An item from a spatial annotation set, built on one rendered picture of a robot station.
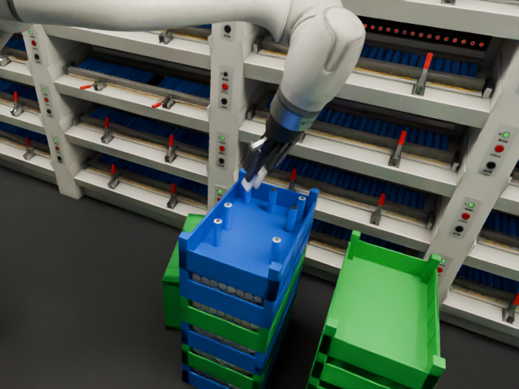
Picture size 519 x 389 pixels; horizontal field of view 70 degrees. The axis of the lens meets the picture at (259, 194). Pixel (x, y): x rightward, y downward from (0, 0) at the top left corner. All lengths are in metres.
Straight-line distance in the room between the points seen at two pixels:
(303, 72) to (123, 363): 0.86
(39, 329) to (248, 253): 0.69
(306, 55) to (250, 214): 0.42
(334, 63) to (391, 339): 0.53
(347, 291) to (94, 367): 0.68
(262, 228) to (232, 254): 0.11
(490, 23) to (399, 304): 0.61
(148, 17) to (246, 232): 0.47
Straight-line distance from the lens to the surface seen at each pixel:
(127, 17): 0.67
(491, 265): 1.20
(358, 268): 0.94
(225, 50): 1.07
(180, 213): 1.39
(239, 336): 0.83
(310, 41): 0.62
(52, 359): 1.19
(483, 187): 1.06
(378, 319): 0.85
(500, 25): 0.96
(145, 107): 1.27
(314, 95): 0.65
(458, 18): 0.95
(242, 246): 0.81
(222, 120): 1.13
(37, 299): 1.34
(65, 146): 1.61
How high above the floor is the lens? 0.94
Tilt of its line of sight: 33 degrees down
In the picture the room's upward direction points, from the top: 7 degrees clockwise
